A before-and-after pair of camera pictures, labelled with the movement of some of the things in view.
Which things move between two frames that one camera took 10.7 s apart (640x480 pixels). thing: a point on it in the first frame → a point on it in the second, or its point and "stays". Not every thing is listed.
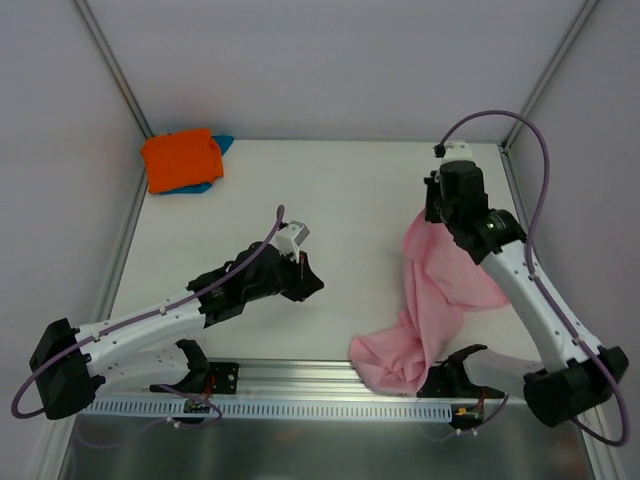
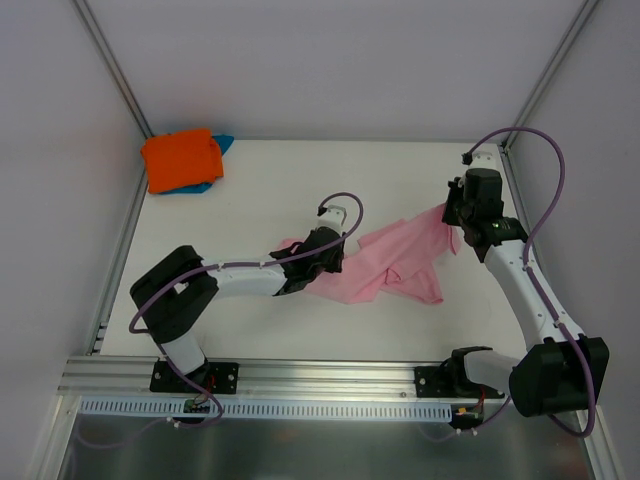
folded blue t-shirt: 224,141 stays
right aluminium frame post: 560,53 stays
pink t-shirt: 442,282 → 403,261
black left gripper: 298,279 → 333,250
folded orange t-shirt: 182,159 stays
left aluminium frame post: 110,60 stays
